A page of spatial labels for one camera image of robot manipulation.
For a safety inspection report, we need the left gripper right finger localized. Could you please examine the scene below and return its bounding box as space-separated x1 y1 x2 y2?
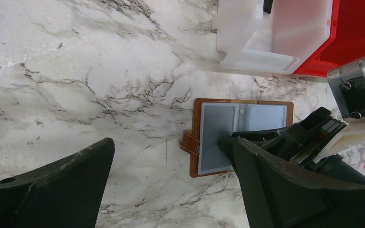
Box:
218 138 365 228

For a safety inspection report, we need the white plastic bin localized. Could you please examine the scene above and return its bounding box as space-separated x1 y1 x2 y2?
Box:
212 0 334 75

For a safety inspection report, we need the brown leather card holder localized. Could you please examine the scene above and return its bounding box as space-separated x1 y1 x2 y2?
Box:
180 98 295 178

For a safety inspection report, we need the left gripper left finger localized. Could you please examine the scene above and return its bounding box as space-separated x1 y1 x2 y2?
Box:
0 138 115 228

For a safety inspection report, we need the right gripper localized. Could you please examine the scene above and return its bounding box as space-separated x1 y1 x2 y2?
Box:
231 107 365 185

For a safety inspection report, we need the red plastic bin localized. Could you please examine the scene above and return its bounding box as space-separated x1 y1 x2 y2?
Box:
294 0 365 77

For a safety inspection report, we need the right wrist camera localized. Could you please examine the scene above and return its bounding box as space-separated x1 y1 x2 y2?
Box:
313 51 365 164

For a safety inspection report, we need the black card in white bin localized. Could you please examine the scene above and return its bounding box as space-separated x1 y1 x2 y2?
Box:
263 0 273 14

